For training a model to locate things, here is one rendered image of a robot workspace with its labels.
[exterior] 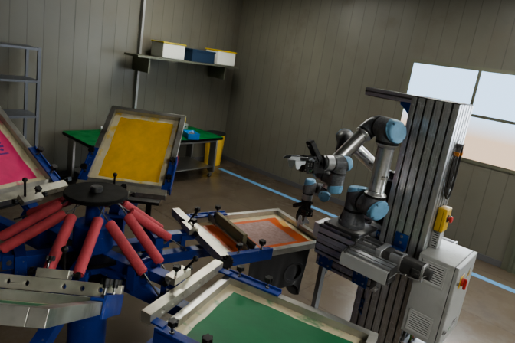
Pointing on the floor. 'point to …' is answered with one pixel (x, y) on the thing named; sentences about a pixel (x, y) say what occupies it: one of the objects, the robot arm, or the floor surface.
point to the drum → (217, 148)
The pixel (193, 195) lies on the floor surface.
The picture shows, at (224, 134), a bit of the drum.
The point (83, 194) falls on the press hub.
